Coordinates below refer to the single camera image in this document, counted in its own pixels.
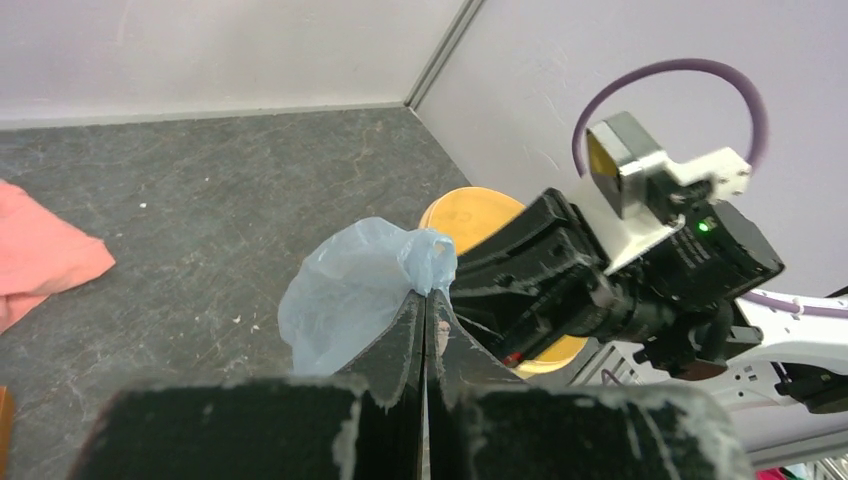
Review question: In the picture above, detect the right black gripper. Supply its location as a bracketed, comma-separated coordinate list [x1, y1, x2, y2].
[450, 188, 785, 371]

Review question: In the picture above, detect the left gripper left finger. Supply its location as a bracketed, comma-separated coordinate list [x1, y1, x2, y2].
[70, 293, 426, 479]

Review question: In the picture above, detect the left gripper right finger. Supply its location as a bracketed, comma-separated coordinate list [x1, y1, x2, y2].
[425, 291, 755, 479]

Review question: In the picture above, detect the blue plastic trash bag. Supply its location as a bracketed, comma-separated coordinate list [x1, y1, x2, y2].
[278, 217, 458, 376]

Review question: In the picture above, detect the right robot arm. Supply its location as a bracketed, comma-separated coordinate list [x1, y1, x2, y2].
[450, 183, 847, 415]

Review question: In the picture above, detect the yellow trash bin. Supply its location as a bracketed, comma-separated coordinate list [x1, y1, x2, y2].
[419, 187, 588, 379]

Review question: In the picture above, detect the orange compartment tray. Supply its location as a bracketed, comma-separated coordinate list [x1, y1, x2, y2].
[0, 386, 15, 477]

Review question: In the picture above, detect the pink cloth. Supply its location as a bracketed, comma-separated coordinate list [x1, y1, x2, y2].
[1, 181, 116, 332]

